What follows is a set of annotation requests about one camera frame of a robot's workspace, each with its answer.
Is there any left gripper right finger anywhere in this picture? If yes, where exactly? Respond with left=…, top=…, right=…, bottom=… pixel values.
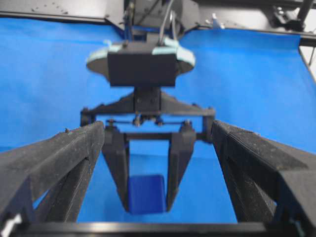
left=211, top=120, right=316, bottom=224

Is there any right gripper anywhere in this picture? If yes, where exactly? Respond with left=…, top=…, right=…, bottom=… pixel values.
left=80, top=87, right=215, bottom=212

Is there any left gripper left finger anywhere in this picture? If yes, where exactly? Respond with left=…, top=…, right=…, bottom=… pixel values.
left=0, top=121, right=104, bottom=223

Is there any blue block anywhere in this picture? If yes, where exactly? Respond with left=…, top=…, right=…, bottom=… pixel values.
left=128, top=174, right=166, bottom=215

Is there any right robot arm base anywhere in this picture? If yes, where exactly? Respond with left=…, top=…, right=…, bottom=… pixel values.
left=104, top=0, right=202, bottom=40

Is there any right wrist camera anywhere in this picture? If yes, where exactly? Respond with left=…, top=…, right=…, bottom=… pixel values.
left=86, top=38, right=196, bottom=87

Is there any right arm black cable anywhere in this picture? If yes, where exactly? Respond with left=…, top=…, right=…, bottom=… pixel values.
left=158, top=0, right=178, bottom=47

